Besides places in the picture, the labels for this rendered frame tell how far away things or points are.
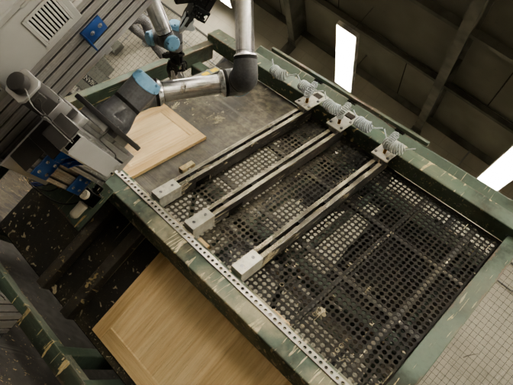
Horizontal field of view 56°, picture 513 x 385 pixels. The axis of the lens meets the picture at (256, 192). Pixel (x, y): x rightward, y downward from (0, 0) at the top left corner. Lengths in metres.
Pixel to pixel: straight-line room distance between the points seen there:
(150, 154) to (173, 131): 0.21
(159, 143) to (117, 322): 0.90
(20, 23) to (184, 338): 1.39
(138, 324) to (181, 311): 0.21
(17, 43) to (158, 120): 1.22
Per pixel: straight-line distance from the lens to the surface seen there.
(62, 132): 1.60
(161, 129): 2.62
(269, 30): 8.62
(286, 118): 2.69
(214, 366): 2.17
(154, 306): 2.30
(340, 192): 2.33
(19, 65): 1.66
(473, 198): 2.54
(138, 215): 2.16
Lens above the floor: 1.04
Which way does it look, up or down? 5 degrees up
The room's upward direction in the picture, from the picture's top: 41 degrees clockwise
